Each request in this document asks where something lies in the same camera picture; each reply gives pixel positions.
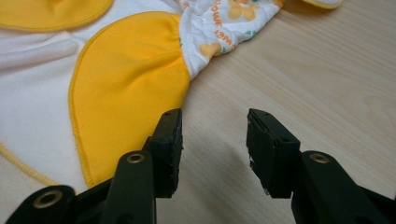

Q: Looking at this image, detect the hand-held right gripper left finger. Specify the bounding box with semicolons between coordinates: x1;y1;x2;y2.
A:
142;107;184;199

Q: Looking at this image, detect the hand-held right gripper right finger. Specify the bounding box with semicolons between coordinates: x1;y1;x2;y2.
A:
246;107;302;200

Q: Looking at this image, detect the white and yellow baby garment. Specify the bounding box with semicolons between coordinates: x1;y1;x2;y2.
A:
0;0;345;196

